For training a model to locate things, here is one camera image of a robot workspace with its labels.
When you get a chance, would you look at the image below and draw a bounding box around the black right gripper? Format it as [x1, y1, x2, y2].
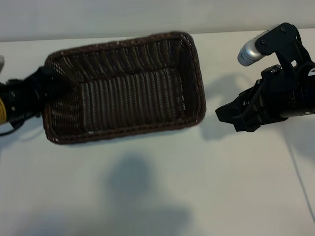
[215, 64, 296, 133]

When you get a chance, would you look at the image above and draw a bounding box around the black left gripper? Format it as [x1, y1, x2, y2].
[7, 66, 80, 128]

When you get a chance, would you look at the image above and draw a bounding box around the dark brown wicker basket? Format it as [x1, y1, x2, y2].
[41, 31, 207, 146]

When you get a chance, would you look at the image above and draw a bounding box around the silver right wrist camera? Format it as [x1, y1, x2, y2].
[237, 24, 268, 67]

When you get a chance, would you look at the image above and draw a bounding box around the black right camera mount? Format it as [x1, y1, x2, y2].
[254, 22, 310, 73]

